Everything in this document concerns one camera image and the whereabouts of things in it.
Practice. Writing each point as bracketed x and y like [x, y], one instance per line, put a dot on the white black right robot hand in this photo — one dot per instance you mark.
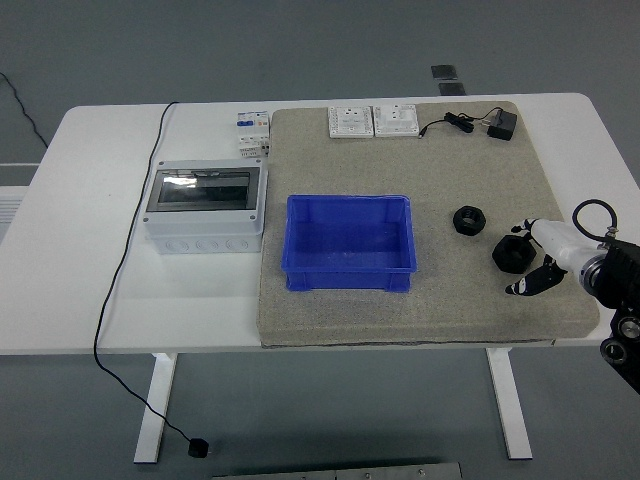
[555, 240]

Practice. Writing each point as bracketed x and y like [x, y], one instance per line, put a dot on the large black hex nut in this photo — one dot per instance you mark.
[512, 254]

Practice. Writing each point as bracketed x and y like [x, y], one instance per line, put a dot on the small black hex nut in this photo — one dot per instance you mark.
[469, 220]

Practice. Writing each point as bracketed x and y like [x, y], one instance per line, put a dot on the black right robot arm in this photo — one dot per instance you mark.
[622, 275]

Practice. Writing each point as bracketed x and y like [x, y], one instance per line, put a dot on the blue plastic box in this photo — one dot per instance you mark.
[350, 250]

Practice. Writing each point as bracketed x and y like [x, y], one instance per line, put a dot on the grey distribution box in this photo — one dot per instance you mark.
[205, 220]

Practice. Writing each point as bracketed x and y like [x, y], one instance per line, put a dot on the white table leg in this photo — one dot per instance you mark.
[155, 405]
[510, 405]

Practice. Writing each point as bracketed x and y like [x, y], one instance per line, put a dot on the dark floor plate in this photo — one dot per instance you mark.
[444, 72]
[452, 89]

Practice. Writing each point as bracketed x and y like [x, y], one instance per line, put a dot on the grey-brown mat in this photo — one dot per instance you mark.
[350, 165]

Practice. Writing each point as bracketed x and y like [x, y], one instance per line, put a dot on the grey metal plate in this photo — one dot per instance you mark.
[340, 472]

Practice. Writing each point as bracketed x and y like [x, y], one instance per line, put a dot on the white circuit breaker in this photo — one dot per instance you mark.
[251, 131]

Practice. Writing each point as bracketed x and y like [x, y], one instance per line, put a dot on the white vent panel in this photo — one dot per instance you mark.
[12, 200]

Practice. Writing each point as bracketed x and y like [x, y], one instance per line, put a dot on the white wall socket panel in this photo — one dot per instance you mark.
[396, 121]
[350, 122]

